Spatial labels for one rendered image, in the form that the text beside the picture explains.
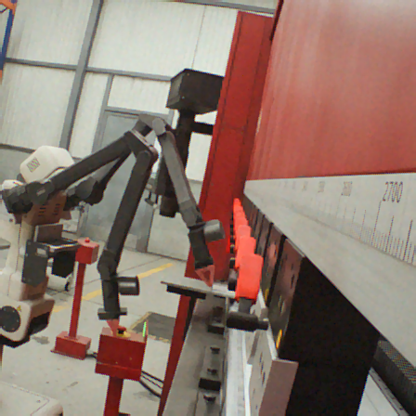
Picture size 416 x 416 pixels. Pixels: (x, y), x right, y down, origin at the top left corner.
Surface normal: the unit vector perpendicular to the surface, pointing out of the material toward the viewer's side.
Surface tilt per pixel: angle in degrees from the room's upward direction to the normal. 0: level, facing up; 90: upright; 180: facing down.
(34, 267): 90
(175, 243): 90
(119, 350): 90
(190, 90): 90
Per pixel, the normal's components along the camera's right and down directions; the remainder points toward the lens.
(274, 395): -0.04, 0.04
